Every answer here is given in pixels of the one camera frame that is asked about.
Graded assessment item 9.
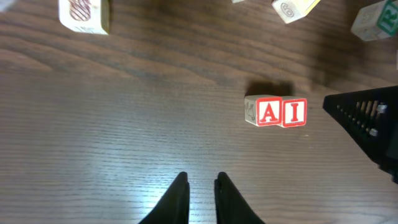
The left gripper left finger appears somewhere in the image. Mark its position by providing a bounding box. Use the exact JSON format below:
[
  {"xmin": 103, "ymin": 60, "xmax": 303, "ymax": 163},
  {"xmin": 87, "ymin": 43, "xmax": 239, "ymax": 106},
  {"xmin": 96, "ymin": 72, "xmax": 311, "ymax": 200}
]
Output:
[{"xmin": 139, "ymin": 172, "xmax": 190, "ymax": 224}]

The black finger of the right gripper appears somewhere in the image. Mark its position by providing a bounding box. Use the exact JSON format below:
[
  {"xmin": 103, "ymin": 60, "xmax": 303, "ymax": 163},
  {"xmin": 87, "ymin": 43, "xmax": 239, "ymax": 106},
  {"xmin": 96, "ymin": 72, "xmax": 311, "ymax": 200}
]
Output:
[{"xmin": 323, "ymin": 86, "xmax": 397, "ymax": 183}]

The red I block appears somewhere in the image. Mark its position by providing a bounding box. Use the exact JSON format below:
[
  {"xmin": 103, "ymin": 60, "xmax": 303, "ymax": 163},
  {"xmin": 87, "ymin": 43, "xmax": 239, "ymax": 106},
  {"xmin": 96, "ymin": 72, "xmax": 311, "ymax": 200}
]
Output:
[{"xmin": 279, "ymin": 96, "xmax": 307, "ymax": 128}]

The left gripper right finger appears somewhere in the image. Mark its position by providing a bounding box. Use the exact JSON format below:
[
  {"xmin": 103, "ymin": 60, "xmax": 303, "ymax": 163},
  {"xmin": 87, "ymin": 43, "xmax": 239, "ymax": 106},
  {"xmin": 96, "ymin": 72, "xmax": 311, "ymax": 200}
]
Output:
[{"xmin": 215, "ymin": 172, "xmax": 265, "ymax": 224}]

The red A block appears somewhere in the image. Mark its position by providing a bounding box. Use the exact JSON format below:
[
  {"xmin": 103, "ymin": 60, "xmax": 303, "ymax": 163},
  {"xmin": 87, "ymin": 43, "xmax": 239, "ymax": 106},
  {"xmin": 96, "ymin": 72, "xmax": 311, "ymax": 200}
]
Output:
[{"xmin": 244, "ymin": 95, "xmax": 282, "ymax": 127}]

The green R block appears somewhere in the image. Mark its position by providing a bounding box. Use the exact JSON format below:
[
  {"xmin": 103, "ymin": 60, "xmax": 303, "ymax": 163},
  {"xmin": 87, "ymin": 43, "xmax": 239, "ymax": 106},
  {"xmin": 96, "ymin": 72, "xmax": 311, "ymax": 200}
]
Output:
[{"xmin": 351, "ymin": 0, "xmax": 397, "ymax": 42}]

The yellow block lower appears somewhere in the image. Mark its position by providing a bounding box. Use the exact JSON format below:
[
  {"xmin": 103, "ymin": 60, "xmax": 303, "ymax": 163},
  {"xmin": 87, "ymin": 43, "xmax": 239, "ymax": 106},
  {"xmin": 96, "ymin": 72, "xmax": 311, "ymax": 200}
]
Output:
[{"xmin": 272, "ymin": 0, "xmax": 320, "ymax": 24}]

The plain wooden picture block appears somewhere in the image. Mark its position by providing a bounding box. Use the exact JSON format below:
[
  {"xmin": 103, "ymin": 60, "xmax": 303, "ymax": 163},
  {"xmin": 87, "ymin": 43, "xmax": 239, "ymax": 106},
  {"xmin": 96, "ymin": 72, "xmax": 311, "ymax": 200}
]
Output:
[{"xmin": 58, "ymin": 0, "xmax": 110, "ymax": 35}]

